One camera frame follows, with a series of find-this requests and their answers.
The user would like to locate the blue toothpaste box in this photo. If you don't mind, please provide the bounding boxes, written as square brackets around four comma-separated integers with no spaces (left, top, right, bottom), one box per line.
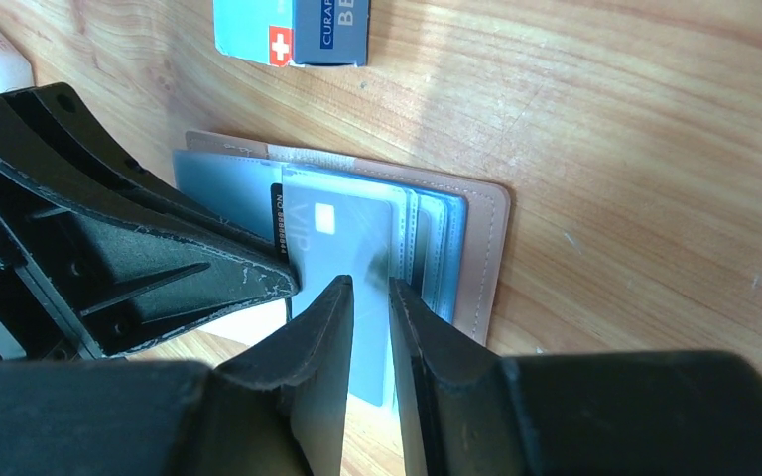
[212,0,371,67]

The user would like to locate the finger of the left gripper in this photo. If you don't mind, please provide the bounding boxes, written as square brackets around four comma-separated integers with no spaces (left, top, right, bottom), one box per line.
[0,82,274,253]
[0,114,300,361]

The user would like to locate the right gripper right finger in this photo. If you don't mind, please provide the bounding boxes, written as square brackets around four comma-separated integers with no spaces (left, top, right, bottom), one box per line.
[389,279,762,475]

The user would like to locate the pink leather card holder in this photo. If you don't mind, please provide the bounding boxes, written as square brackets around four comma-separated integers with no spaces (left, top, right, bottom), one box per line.
[172,131,511,343]

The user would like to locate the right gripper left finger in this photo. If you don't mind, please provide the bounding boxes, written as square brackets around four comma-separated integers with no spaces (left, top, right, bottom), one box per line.
[0,278,353,475]

